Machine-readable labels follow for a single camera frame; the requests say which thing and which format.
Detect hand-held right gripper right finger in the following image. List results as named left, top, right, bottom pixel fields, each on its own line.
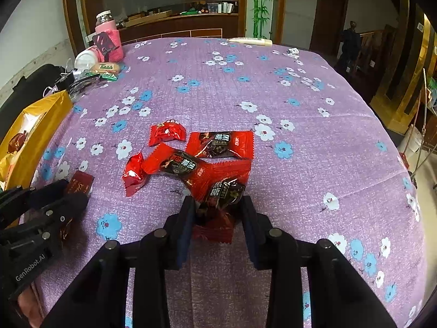
left=239, top=195, right=398, bottom=328

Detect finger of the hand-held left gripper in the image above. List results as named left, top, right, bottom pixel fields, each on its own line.
left=0, top=179, right=69, bottom=229
left=29, top=193, right=89, bottom=241

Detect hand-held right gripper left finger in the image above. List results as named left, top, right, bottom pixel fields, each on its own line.
left=41, top=195, right=198, bottom=328

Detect dark red packet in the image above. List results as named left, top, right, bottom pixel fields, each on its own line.
left=60, top=171, right=95, bottom=247

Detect red black candy packet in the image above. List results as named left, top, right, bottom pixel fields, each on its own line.
left=186, top=130, right=255, bottom=160
left=186, top=160, right=253, bottom=245
left=141, top=143, right=212, bottom=187

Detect large golden bag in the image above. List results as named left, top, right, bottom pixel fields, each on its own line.
left=0, top=89, right=74, bottom=192

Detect small red candy wrapper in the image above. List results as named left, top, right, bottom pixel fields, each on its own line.
left=148, top=119, right=187, bottom=147
left=122, top=151, right=151, bottom=198

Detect black bag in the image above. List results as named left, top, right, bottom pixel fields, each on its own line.
left=0, top=64, right=69, bottom=120

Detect clear plastic wrapper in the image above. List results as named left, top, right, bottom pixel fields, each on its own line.
left=63, top=72, right=103, bottom=101

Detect green orange snack packet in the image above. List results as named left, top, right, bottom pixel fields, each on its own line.
left=90, top=62, right=121, bottom=81

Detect white round lid container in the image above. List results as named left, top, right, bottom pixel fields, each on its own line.
left=74, top=49, right=99, bottom=72

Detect dark red patterned card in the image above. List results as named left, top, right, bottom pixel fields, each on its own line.
left=93, top=32, right=122, bottom=55

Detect pink sleeved bottle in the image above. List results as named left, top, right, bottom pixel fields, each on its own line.
left=95, top=10, right=124, bottom=58

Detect white bucket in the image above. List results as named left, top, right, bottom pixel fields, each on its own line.
left=399, top=131, right=422, bottom=154

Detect cream tube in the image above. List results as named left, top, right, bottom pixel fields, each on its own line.
left=227, top=37, right=273, bottom=46

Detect wooden counter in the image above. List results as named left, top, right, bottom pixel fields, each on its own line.
left=116, top=12, right=240, bottom=45

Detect thin metal pole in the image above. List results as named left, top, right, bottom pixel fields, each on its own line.
left=410, top=68, right=431, bottom=181

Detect gold black pillar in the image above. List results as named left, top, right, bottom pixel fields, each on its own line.
left=370, top=0, right=437, bottom=134

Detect brown wooden door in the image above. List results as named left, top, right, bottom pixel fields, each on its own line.
left=309, top=0, right=349, bottom=55

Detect green bamboo wall sticker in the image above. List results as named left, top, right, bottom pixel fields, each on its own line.
left=251, top=0, right=274, bottom=40

